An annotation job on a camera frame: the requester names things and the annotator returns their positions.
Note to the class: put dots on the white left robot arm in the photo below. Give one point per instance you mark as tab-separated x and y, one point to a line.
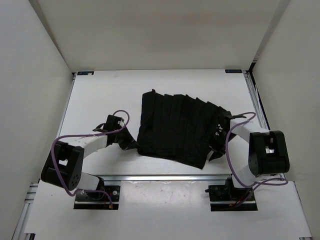
64	170

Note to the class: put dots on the blue left corner label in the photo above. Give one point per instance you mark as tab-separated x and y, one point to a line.
85	73

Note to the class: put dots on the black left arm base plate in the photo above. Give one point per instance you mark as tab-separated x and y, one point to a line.
109	199

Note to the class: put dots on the blue corner label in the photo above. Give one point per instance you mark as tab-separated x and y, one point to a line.
233	71
85	73

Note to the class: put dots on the white front cover board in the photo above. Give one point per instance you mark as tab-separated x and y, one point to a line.
177	210

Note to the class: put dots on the blue right corner label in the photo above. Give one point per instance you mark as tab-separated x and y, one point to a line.
233	71

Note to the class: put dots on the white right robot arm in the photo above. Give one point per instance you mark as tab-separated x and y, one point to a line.
267	152

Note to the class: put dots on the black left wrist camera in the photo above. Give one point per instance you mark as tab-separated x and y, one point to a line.
113	123

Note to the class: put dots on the aluminium table frame rail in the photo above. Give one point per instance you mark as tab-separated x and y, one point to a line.
93	97

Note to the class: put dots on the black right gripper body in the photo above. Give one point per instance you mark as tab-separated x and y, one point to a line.
219	142

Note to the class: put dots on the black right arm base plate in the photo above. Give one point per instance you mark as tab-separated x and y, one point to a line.
225	198

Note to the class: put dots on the black pleated skirt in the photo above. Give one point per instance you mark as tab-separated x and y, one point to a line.
178	127

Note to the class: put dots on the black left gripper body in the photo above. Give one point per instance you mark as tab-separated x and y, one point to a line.
123	138

